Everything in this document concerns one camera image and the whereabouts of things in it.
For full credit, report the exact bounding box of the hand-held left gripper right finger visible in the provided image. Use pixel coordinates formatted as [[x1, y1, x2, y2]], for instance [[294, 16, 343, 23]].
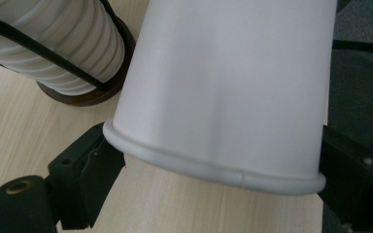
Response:
[[318, 125, 373, 232]]

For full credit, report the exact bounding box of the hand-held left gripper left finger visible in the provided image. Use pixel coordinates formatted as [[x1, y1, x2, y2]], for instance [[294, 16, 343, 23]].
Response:
[[48, 121, 126, 231]]

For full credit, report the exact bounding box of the white paper cup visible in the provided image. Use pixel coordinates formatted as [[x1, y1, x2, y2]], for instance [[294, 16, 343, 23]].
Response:
[[102, 0, 339, 196]]

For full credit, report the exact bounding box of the dark office chair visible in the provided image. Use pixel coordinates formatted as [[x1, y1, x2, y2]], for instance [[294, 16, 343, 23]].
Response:
[[327, 27, 373, 157]]

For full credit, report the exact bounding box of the stack of white paper cups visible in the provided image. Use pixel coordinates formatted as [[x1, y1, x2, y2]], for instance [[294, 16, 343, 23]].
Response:
[[0, 0, 126, 97]]

